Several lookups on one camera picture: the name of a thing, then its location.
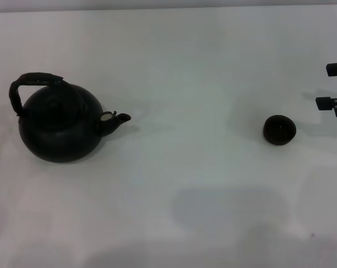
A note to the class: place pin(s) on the black round teapot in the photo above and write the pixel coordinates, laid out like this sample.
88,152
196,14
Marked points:
59,134

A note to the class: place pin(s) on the small dark teacup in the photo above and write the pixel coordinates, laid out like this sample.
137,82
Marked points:
279,131

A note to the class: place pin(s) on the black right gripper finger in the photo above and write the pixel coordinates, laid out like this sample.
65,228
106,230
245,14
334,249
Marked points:
326,104
336,69

